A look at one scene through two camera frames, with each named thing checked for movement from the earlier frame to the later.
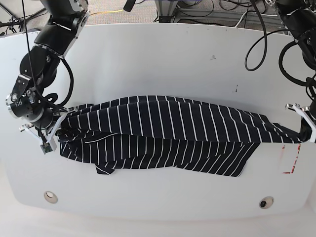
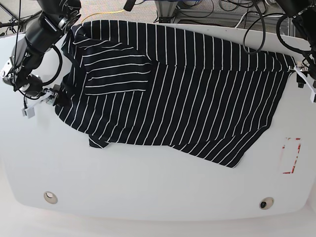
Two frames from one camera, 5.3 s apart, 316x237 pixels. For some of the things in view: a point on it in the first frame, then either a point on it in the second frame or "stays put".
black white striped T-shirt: [146, 132] -> [211, 93]
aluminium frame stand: [165, 8] stays put
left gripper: [31, 110] -> [30, 85]
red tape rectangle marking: [293, 169] stays put
